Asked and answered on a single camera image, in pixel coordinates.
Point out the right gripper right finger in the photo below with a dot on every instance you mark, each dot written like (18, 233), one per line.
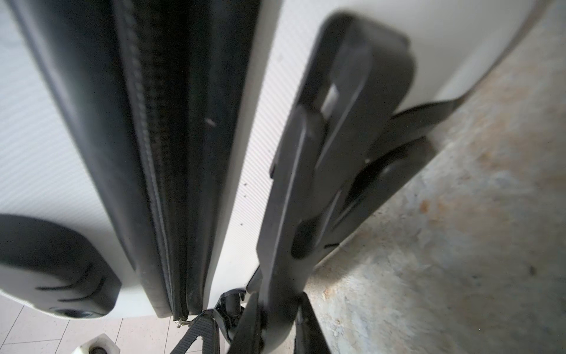
(309, 336)

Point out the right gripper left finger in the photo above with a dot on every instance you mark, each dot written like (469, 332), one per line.
(248, 337)

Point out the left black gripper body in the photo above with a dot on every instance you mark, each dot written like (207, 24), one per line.
(228, 312)

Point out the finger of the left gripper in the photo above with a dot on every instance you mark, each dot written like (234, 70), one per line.
(206, 327)

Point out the black white suitcase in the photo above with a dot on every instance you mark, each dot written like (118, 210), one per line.
(157, 154)

